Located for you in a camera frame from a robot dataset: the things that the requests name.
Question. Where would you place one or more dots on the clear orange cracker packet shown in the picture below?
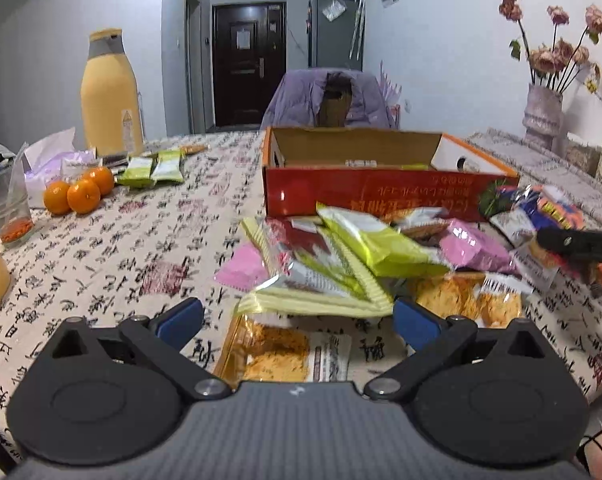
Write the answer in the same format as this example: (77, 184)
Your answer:
(501, 307)
(446, 295)
(271, 355)

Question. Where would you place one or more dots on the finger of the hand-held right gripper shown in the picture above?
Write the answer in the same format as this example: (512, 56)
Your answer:
(581, 246)

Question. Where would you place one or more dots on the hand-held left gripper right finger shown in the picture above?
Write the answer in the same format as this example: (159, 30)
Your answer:
(416, 322)

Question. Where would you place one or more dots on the dark entrance door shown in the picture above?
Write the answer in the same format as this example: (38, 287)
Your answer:
(248, 75)

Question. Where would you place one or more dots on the small white snack packet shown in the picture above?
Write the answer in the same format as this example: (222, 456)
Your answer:
(536, 267)

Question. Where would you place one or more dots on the grey interior door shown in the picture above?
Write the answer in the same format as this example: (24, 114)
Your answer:
(193, 60)

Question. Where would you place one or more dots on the white black-print snack packet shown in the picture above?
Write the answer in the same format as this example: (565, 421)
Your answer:
(513, 225)

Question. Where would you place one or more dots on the purple jacket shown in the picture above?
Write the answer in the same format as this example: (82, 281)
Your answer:
(296, 100)

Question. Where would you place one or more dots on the grey refrigerator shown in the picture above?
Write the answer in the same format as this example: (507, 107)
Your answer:
(331, 40)

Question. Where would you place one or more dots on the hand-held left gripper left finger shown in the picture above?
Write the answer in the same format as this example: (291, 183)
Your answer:
(181, 320)

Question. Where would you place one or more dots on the purple spiky decoration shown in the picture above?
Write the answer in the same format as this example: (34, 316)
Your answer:
(390, 90)

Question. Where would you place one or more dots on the hanging folded umbrellas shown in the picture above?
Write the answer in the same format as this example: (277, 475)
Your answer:
(357, 30)

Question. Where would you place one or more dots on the red white snack packet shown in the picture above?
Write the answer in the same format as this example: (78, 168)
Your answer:
(291, 242)

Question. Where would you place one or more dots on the colourful orange blue snack bag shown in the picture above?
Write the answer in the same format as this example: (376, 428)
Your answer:
(551, 207)

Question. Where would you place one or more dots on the clear plastic bag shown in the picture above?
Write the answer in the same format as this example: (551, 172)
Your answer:
(333, 10)

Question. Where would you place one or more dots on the small orange-brown packet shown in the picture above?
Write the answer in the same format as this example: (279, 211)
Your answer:
(193, 149)

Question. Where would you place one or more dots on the red cardboard box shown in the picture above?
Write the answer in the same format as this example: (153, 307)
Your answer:
(341, 190)

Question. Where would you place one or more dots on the wooden chair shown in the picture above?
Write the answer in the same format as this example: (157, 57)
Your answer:
(333, 110)

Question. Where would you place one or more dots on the yellow thermos bottle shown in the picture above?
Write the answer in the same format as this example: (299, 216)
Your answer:
(111, 105)

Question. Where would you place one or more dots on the glass jar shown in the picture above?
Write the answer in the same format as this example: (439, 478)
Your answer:
(581, 155)

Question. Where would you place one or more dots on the dried pink flowers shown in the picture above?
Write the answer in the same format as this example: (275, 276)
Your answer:
(546, 57)

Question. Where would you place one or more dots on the yellow-green striped snack packet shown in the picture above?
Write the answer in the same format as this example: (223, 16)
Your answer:
(306, 302)

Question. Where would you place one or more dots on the small dark packet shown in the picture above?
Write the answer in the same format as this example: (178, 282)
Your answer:
(113, 160)

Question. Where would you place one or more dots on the small white sachet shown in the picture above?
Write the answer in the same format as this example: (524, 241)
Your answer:
(78, 167)

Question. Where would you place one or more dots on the glass cup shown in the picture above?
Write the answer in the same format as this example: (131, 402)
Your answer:
(8, 210)

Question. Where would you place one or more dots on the lilac tissue pack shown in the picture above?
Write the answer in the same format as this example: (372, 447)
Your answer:
(46, 155)

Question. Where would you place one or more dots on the orange mandarin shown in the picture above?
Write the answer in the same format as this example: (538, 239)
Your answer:
(56, 197)
(83, 196)
(101, 179)

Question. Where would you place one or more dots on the grey patterned cloth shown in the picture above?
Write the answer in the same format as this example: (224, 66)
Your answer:
(531, 160)

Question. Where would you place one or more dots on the lilac ribbed vase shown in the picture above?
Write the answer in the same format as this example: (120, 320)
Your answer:
(543, 115)

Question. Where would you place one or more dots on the green white snack packet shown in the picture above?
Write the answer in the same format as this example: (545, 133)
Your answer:
(381, 250)

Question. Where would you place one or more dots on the pink snack packet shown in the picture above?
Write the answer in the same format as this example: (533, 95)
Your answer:
(473, 247)
(241, 267)

